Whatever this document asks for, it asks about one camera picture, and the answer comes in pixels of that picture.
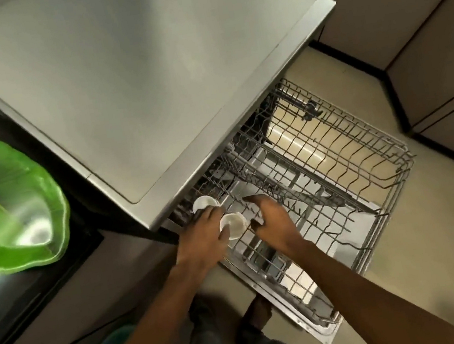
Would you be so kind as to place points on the stainless steel dishwasher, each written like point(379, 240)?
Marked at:
point(143, 80)

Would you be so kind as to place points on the person's foot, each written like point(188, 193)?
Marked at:
point(256, 313)

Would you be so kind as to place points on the green plastic bowl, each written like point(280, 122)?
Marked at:
point(9, 204)

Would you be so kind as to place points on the beige cabinet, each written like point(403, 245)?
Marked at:
point(412, 11)

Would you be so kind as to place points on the person's left fingers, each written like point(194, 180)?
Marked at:
point(208, 219)

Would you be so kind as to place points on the person's right forearm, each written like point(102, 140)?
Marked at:
point(371, 297)

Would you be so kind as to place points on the person's right hand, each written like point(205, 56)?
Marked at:
point(276, 226)

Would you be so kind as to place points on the person's right thumb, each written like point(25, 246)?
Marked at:
point(259, 222)

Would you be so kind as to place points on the person's left forearm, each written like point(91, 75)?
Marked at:
point(157, 326)

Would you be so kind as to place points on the person's left hand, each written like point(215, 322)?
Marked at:
point(198, 243)

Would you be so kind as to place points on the small white cup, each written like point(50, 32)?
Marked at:
point(205, 202)
point(232, 224)

